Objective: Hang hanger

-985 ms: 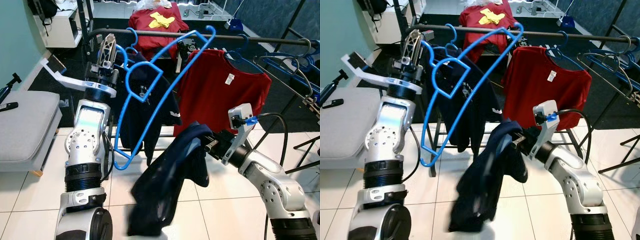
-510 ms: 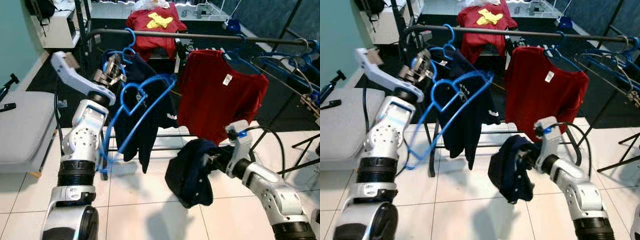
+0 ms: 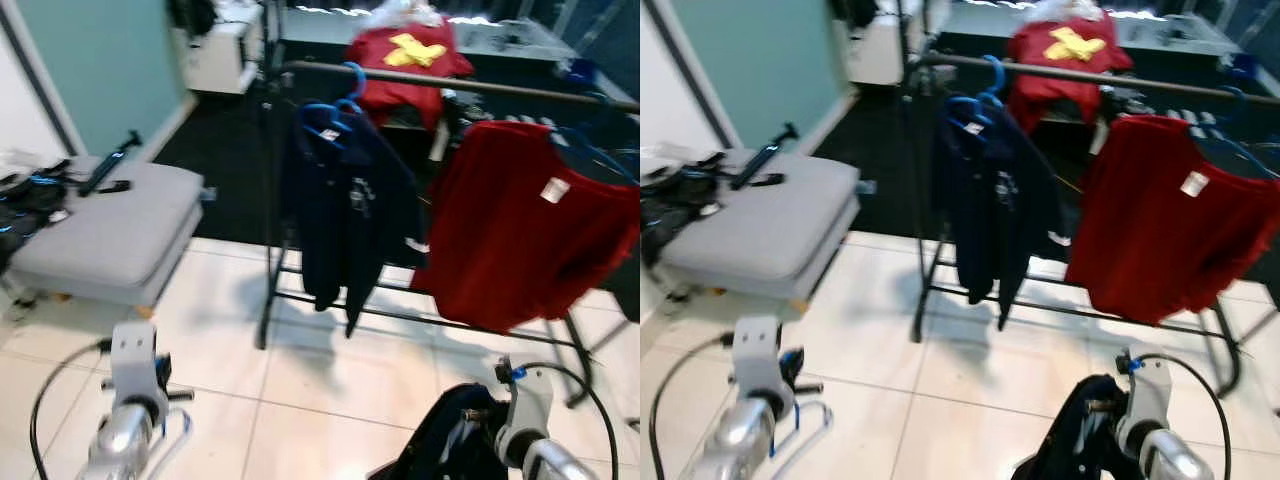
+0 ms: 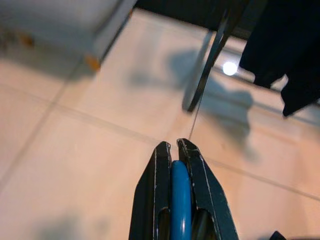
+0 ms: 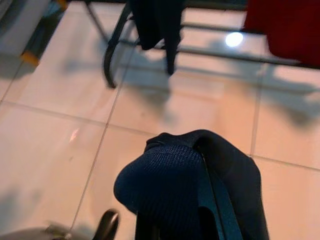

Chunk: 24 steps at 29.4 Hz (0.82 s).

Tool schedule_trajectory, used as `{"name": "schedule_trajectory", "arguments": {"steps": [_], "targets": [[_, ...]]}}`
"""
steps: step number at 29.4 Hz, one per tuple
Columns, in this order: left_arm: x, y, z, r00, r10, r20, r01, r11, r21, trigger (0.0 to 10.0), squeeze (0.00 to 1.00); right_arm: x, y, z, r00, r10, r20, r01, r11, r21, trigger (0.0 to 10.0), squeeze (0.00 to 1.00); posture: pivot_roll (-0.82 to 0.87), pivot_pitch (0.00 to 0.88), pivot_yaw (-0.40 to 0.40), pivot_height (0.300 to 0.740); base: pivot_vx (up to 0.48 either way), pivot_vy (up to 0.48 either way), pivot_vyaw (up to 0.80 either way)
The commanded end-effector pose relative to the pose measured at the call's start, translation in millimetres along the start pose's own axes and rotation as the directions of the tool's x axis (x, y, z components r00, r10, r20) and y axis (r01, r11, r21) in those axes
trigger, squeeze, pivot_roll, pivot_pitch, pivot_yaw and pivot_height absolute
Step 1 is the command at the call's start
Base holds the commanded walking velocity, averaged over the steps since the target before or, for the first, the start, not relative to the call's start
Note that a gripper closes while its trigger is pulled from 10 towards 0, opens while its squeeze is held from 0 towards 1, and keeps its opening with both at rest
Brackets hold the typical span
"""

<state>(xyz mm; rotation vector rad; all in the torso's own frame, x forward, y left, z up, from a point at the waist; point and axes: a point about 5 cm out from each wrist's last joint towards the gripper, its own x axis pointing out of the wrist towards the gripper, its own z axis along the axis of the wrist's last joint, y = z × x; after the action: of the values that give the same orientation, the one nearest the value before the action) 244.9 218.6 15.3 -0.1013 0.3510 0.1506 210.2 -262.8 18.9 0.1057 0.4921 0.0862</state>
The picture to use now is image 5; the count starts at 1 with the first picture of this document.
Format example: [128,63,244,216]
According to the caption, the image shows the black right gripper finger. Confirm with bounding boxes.
[196,143,243,240]

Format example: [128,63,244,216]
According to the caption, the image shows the dark navy mesh shirt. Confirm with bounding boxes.
[113,129,271,240]

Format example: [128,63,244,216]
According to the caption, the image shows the black metal clothes rack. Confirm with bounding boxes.
[84,0,320,90]

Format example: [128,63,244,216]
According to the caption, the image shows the red t-shirt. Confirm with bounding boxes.
[243,0,320,68]

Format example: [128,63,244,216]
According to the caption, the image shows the navy polo shirt with logo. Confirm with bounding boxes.
[128,0,187,76]

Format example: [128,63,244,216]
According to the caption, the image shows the grey board with yellow corners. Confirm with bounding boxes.
[0,0,68,67]

